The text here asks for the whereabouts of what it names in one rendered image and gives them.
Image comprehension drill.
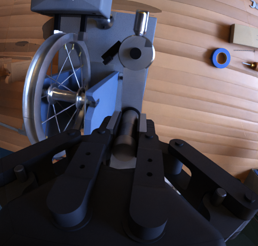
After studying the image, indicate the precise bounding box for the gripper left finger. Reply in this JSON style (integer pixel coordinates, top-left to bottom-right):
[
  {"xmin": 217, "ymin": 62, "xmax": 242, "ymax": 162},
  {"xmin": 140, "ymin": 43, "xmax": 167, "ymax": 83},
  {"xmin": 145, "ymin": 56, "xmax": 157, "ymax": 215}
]
[{"xmin": 0, "ymin": 111, "xmax": 122, "ymax": 231}]

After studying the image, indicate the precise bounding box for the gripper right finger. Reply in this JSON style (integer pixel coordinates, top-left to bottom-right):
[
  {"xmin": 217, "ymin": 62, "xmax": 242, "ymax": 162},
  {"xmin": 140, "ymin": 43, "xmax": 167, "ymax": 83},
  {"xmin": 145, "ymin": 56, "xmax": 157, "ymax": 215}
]
[{"xmin": 128, "ymin": 113, "xmax": 258, "ymax": 241}]

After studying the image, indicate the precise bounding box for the grey cam lever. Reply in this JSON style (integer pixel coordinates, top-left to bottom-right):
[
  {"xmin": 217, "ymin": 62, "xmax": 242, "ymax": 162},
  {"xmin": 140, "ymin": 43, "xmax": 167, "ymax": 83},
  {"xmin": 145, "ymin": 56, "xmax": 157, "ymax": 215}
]
[{"xmin": 110, "ymin": 35, "xmax": 156, "ymax": 169}]

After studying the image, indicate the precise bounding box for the silver spoked wheel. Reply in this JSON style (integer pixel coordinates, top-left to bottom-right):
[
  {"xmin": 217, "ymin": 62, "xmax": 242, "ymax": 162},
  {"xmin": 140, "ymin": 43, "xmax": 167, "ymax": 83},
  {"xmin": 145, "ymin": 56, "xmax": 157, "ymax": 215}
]
[{"xmin": 22, "ymin": 32, "xmax": 100, "ymax": 146}]

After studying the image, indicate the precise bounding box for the black caliper jaw block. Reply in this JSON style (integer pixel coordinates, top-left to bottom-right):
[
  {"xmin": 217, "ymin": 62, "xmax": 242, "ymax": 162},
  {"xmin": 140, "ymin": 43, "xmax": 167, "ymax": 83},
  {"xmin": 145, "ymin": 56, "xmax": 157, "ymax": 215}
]
[{"xmin": 101, "ymin": 40, "xmax": 122, "ymax": 66}]

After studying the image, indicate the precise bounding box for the grey truing stand body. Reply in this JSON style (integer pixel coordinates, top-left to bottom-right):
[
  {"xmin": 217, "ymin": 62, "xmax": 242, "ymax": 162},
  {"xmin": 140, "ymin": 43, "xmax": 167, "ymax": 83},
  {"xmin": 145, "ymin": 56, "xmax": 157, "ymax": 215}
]
[{"xmin": 58, "ymin": 11, "xmax": 158, "ymax": 118}]

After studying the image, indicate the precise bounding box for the grey gauge box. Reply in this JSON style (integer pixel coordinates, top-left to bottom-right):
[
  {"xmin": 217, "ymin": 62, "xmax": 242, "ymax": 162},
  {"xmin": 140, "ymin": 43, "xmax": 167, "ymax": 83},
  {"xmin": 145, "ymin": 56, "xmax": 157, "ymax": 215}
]
[{"xmin": 31, "ymin": 0, "xmax": 114, "ymax": 19}]

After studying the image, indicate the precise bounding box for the silver flat bar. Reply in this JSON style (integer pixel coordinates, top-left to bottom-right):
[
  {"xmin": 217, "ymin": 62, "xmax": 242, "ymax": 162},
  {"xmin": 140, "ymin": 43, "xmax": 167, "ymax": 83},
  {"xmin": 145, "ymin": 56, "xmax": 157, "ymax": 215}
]
[{"xmin": 0, "ymin": 121, "xmax": 28, "ymax": 136}]

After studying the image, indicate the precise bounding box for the light wooden block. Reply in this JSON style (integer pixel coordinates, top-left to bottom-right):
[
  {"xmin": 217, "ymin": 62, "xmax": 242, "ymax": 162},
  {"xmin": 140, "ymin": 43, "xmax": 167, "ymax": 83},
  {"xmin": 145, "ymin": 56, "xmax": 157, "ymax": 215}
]
[{"xmin": 0, "ymin": 56, "xmax": 33, "ymax": 84}]

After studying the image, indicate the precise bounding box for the blue tape roll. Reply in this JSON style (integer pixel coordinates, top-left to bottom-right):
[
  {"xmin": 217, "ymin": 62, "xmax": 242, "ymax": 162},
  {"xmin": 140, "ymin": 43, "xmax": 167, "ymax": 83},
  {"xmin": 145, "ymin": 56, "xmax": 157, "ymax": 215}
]
[{"xmin": 209, "ymin": 48, "xmax": 231, "ymax": 69}]

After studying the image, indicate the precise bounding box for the silver rounded pivot fitting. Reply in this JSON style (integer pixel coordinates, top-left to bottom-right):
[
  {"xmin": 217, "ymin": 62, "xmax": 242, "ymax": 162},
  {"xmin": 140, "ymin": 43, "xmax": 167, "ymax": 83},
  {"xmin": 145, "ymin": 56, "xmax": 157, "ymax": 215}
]
[{"xmin": 95, "ymin": 13, "xmax": 114, "ymax": 29}]

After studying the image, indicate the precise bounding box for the silver cylinder knob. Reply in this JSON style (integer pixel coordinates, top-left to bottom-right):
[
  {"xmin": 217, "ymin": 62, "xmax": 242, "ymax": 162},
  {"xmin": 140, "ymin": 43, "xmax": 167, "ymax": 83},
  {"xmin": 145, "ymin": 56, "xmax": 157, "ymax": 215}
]
[{"xmin": 133, "ymin": 10, "xmax": 150, "ymax": 37}]

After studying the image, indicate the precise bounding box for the brown cardboard box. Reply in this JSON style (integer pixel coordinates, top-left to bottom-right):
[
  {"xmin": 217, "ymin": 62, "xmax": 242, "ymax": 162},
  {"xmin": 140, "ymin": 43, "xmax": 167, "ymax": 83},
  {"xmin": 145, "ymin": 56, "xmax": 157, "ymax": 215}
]
[{"xmin": 229, "ymin": 23, "xmax": 258, "ymax": 49}]

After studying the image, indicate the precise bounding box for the wooden handled awl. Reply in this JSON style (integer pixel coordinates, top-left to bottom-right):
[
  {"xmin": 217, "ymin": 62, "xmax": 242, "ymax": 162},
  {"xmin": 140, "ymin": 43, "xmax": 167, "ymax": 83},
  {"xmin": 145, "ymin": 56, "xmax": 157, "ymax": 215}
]
[{"xmin": 242, "ymin": 61, "xmax": 258, "ymax": 71}]

